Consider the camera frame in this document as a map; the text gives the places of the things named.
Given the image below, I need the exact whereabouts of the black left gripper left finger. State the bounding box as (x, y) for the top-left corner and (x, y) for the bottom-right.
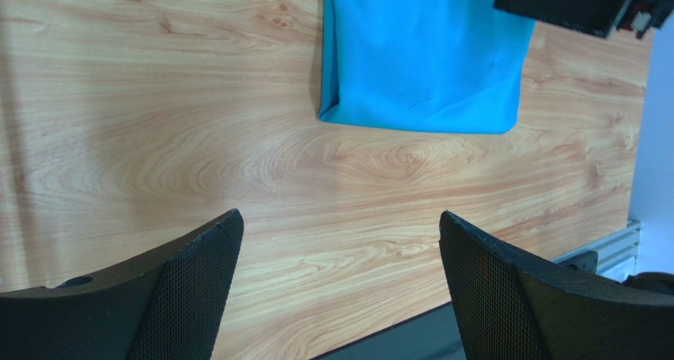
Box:
(1, 210), (244, 359)

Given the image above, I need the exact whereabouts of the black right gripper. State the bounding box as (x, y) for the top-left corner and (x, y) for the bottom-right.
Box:
(494, 0), (673, 40)

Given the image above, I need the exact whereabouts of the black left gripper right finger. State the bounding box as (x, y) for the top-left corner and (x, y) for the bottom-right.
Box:
(439, 211), (673, 359)

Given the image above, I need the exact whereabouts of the teal blue t-shirt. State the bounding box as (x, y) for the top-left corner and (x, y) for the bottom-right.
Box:
(318, 0), (535, 135)

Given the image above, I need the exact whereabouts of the black table edge strip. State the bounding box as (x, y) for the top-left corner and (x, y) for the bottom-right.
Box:
(317, 303), (465, 360)

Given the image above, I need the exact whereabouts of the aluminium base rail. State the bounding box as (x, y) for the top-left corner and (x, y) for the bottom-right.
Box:
(552, 219), (642, 282)

